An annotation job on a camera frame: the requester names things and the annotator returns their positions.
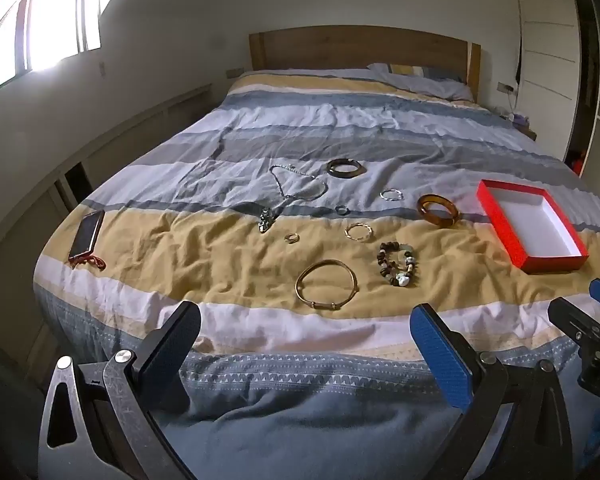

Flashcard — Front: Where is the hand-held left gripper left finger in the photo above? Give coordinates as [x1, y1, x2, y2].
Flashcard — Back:
[37, 301, 202, 480]

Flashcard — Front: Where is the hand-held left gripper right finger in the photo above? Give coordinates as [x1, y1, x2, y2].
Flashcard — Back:
[410, 303, 576, 480]

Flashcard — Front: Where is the red cardboard box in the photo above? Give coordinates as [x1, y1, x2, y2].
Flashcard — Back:
[476, 179, 590, 275]

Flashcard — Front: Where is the beaded stone bracelet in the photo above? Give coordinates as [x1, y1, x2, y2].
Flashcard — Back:
[377, 241, 418, 288]

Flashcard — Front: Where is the large gold bangle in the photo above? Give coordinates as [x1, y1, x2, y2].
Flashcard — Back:
[295, 259, 357, 311]

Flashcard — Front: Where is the amber resin bangle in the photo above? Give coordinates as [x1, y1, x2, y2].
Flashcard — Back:
[417, 194, 460, 227]

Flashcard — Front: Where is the wooden nightstand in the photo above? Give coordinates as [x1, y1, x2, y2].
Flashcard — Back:
[500, 110, 538, 142]

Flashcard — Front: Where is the dark green bangle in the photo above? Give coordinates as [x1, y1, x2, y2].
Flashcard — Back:
[327, 158, 367, 179]

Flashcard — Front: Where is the white wardrobe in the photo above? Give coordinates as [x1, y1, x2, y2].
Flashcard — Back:
[510, 0, 600, 196]

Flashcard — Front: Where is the striped pillow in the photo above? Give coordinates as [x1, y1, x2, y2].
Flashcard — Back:
[367, 62, 476, 102]

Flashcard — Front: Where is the wooden headboard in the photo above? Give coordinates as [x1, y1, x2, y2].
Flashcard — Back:
[248, 26, 482, 103]

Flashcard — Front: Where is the window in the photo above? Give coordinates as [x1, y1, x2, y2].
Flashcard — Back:
[0, 0, 141, 101]

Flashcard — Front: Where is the smartphone with red strap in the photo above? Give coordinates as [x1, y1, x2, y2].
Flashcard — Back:
[68, 210, 106, 268]

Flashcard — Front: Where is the silver chain necklace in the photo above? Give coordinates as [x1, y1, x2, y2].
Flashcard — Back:
[269, 164, 328, 211]

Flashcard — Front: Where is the low beige wall cabinet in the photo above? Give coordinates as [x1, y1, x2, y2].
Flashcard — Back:
[0, 84, 213, 381]

